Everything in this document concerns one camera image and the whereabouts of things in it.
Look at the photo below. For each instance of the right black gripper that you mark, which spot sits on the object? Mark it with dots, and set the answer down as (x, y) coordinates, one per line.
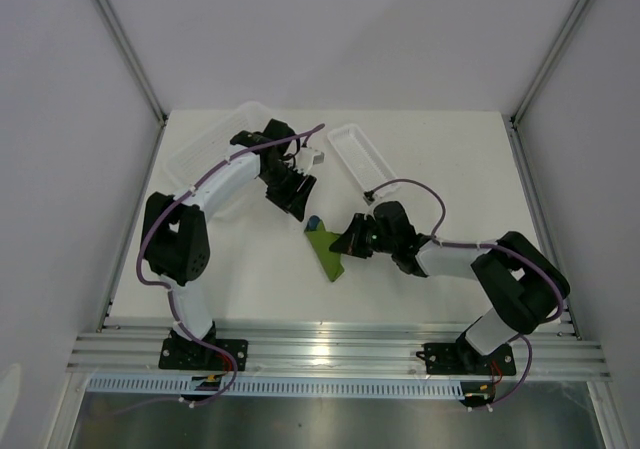
(350, 242)

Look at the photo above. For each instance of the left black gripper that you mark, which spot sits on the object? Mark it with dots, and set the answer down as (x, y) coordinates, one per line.
(294, 202)

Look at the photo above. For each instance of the blue plastic spoon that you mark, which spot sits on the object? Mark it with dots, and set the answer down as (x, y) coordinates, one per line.
(313, 223)

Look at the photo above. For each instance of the green paper napkin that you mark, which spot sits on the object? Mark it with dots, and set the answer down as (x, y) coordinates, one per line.
(320, 241)

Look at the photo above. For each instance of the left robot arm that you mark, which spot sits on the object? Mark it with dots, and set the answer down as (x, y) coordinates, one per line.
(176, 246)

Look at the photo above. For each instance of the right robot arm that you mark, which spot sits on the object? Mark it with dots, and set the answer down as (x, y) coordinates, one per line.
(525, 289)

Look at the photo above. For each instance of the small white plastic tray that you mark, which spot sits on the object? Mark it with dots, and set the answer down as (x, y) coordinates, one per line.
(362, 159)

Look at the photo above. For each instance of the large white plastic basket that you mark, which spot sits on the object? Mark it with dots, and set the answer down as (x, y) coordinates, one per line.
(208, 154)

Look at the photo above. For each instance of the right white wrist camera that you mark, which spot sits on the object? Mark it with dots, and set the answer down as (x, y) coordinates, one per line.
(369, 197)

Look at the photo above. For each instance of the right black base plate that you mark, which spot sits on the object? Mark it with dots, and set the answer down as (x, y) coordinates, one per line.
(460, 359)

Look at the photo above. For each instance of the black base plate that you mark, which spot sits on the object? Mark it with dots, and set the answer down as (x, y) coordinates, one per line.
(178, 353)
(460, 359)

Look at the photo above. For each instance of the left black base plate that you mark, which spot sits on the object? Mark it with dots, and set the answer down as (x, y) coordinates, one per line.
(178, 353)

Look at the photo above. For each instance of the aluminium front rail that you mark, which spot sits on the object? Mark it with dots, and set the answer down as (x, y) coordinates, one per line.
(333, 349)

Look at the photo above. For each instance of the white slotted cable duct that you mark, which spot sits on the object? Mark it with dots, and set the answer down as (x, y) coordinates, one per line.
(416, 388)

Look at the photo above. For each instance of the left aluminium frame post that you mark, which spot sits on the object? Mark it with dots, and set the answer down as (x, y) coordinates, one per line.
(120, 39)

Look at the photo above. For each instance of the aluminium frame post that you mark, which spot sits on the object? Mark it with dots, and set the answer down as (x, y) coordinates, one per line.
(120, 39)
(568, 29)

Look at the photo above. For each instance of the right aluminium frame post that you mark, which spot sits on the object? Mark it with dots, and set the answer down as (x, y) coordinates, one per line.
(568, 29)

